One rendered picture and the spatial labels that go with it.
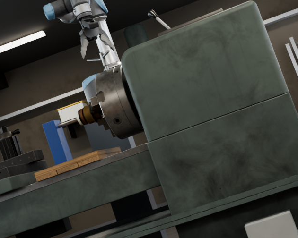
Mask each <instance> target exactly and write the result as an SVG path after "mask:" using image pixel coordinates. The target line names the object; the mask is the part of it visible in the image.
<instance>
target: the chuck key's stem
mask: <svg viewBox="0 0 298 238"><path fill-rule="evenodd" d="M103 55H104V52H101V53H100V57H101V60H102V63H103V65H104V67H105V69H106V70H109V68H108V62H107V60H106V57H104V58H103V57H102V56H103Z"/></svg>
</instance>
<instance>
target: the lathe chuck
mask: <svg viewBox="0 0 298 238"><path fill-rule="evenodd" d="M114 68H115V67H114ZM114 68H111V69H109V70H106V71H104V72H101V73H99V74H97V75H96V78H95V87H96V94H99V92H104V96H105V100H104V102H99V104H100V107H101V110H102V113H103V115H104V117H105V119H106V121H107V123H108V125H109V127H110V129H111V130H112V132H113V133H114V134H115V135H116V136H117V137H118V138H119V139H126V138H128V137H131V136H134V135H136V134H139V132H137V131H136V130H135V129H134V127H133V126H132V125H131V123H130V121H129V120H128V118H127V116H126V114H125V112H124V110H123V107H122V105H121V102H120V99H119V96H118V93H117V90H116V86H115V82H114ZM116 117H119V118H120V119H121V120H122V121H121V123H120V124H115V123H114V118H116Z"/></svg>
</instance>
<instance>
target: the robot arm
mask: <svg viewBox="0 0 298 238"><path fill-rule="evenodd" d="M43 9H44V13H45V16H46V17H47V19H48V20H52V19H55V18H58V19H60V20H61V21H62V22H64V23H67V24H77V23H80V24H81V26H82V30H81V31H80V33H79V34H80V43H81V55H82V58H83V59H85V56H86V50H87V46H88V43H89V42H91V41H94V40H96V43H97V45H98V48H99V51H100V52H104V53H105V52H106V51H107V50H110V52H109V53H108V54H107V55H106V60H107V62H108V68H109V69H111V68H114V67H117V66H119V65H121V62H120V60H119V57H118V55H117V52H116V49H115V46H114V43H113V40H112V38H111V35H110V32H109V29H108V27H107V24H106V21H105V20H106V18H107V15H106V13H108V10H107V8H106V6H105V4H104V2H103V0H58V1H55V2H52V3H48V4H47V5H45V6H44V7H43ZM96 75H97V74H94V75H92V76H90V77H88V78H86V79H85V80H84V81H83V82H82V87H83V91H84V93H85V96H86V99H87V102H88V104H90V102H91V101H90V98H93V97H95V96H96V95H97V94H96V87H95V78H96Z"/></svg>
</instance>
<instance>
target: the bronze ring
mask: <svg viewBox="0 0 298 238"><path fill-rule="evenodd" d="M89 105H90V104H89ZM78 115H79V119H80V121H81V123H82V124H83V125H87V124H92V123H95V122H96V123H97V121H96V120H97V119H98V118H101V117H102V116H103V113H102V112H100V113H97V114H94V115H92V114H90V111H89V107H88V105H87V106H85V107H83V108H82V109H80V110H78Z"/></svg>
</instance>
